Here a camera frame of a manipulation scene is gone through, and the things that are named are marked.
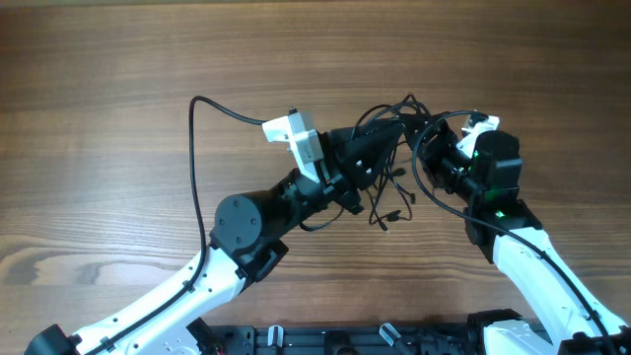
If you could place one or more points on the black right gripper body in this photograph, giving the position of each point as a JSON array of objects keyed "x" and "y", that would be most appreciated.
[{"x": 445, "y": 163}]

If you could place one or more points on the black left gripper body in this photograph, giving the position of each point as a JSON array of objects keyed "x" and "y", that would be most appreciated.
[{"x": 338, "y": 180}]

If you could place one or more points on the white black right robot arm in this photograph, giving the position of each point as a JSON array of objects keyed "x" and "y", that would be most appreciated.
[{"x": 483, "y": 167}]

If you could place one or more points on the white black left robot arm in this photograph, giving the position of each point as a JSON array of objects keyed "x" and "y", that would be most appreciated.
[{"x": 244, "y": 244}]

